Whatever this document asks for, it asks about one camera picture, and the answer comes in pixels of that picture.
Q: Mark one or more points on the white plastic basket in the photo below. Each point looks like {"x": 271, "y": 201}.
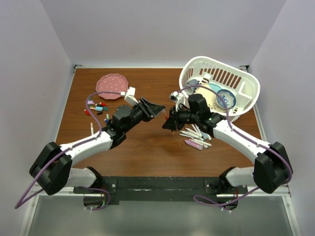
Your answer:
{"x": 217, "y": 75}

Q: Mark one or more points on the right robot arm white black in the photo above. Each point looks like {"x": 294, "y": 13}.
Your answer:
{"x": 271, "y": 167}

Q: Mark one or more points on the pink polka dot plate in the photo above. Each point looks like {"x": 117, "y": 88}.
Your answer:
{"x": 112, "y": 83}

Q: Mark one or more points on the light blue highlighter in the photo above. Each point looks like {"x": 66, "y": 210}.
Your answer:
{"x": 204, "y": 135}

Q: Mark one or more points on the pale yellow blue plate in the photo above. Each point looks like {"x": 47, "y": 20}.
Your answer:
{"x": 210, "y": 97}

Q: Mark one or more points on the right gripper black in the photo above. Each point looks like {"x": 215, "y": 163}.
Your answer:
{"x": 173, "y": 123}

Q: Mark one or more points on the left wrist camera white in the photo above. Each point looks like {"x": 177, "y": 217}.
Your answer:
{"x": 129, "y": 96}

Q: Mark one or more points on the grey marker near right gripper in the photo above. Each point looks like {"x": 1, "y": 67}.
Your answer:
{"x": 205, "y": 144}

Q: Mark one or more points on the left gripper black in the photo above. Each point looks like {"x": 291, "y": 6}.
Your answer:
{"x": 149, "y": 110}

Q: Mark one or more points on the aluminium frame rail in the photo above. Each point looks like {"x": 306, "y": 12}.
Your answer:
{"x": 233, "y": 178}

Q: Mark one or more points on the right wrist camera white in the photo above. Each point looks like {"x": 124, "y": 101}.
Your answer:
{"x": 178, "y": 98}

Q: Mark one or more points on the grey blue mug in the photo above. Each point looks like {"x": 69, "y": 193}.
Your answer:
{"x": 190, "y": 86}

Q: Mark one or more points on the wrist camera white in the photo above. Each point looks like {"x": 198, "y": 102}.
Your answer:
{"x": 129, "y": 96}
{"x": 178, "y": 98}

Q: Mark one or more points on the blue patterned bowl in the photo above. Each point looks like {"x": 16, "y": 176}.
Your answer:
{"x": 226, "y": 99}

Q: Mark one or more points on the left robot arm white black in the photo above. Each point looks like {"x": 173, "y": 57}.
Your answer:
{"x": 53, "y": 169}

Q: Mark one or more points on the purple pink highlighter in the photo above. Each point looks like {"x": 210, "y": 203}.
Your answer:
{"x": 193, "y": 144}

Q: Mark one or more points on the peach cap acrylic marker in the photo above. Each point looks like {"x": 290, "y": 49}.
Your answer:
{"x": 197, "y": 140}

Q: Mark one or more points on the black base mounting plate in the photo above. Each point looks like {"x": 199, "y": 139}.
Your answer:
{"x": 162, "y": 189}

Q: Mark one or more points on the light blue highlighter cap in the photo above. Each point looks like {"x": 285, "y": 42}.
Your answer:
{"x": 98, "y": 108}

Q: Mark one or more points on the mint cap acrylic marker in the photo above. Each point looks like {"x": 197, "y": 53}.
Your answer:
{"x": 186, "y": 135}

